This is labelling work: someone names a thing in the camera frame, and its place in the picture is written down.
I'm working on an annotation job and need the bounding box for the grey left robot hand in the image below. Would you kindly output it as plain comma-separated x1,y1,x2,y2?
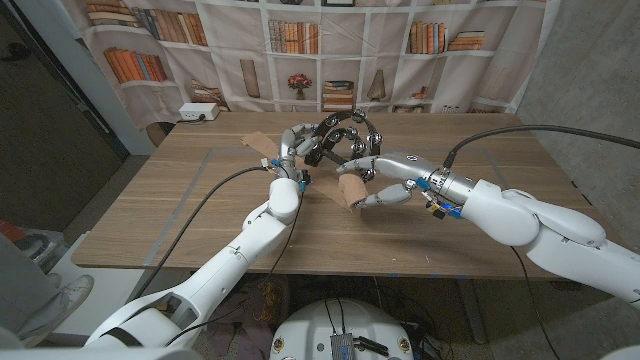
277,123,326,184

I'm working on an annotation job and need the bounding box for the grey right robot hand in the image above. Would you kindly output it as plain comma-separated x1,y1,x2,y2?
335,152,476,210

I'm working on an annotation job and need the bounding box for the black half-moon tambourine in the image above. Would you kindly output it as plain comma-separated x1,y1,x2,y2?
303,108,384,182

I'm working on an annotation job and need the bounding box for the tan adhesive wrap roll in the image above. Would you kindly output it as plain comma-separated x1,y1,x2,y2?
240,130,370,214

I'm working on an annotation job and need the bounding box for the white power strip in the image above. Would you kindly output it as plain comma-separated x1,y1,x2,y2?
178,102,221,122

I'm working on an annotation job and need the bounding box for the black floor power adapter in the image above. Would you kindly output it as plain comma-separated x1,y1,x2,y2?
418,334,441,359

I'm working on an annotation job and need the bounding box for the printed bookshelf backdrop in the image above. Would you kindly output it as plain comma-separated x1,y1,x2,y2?
59,0,562,132

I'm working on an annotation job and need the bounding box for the grey table leg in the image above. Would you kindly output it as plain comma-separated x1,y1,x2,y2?
457,278,489,345

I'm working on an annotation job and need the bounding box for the crumpled purple-brown cloth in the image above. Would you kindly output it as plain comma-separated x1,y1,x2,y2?
204,277,291,360

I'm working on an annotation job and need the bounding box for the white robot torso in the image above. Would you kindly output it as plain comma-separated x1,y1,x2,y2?
269,298,415,360

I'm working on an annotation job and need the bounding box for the black connector bar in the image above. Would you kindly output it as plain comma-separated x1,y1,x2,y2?
357,335,390,357

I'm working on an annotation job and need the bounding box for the grey electronics box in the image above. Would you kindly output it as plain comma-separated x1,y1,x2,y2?
329,333,356,360

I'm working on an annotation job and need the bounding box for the white platform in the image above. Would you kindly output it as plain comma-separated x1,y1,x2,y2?
47,232,201,346

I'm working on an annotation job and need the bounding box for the dark grey door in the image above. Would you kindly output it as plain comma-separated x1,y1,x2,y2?
0,0,129,232

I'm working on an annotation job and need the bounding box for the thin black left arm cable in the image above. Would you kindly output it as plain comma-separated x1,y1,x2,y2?
163,189,306,347

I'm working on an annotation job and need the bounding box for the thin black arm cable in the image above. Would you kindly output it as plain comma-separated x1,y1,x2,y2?
163,189,306,347
509,245,561,360

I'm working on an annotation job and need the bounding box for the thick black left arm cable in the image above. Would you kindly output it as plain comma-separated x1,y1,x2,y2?
132,165,271,300

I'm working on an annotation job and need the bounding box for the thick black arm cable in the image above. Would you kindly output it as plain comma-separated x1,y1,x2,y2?
441,124,640,170
132,165,271,300

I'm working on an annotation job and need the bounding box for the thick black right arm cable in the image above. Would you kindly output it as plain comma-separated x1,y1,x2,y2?
441,124,640,170

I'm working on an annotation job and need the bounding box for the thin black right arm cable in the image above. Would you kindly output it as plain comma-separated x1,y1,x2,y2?
509,245,561,360

